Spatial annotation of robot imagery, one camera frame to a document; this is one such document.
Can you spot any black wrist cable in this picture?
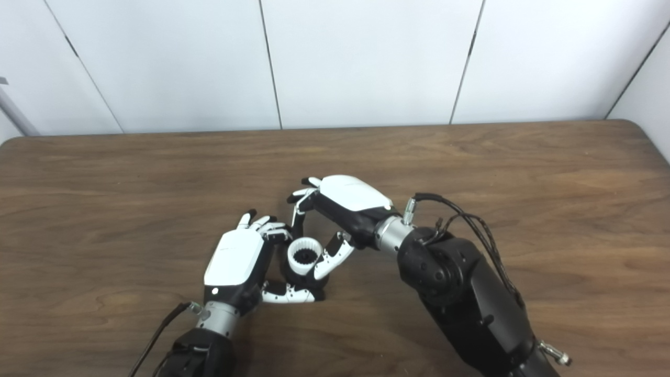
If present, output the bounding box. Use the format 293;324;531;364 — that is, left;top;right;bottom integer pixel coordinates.
127;301;203;377
401;193;573;367

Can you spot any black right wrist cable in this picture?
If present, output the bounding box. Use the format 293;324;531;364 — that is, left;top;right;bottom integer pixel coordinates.
401;193;573;367

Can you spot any round black part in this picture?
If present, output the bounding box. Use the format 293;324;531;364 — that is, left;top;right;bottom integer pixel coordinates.
280;250;331;303

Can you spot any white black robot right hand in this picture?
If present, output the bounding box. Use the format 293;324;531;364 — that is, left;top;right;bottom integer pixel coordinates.
286;175;395;281

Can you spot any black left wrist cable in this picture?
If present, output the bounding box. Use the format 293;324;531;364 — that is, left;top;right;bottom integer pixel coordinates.
127;301;203;377

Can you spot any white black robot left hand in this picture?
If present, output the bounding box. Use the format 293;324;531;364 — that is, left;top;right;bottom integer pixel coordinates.
203;209;326;317

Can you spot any white ring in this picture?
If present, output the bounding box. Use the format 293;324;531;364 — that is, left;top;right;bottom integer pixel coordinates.
287;237;323;277

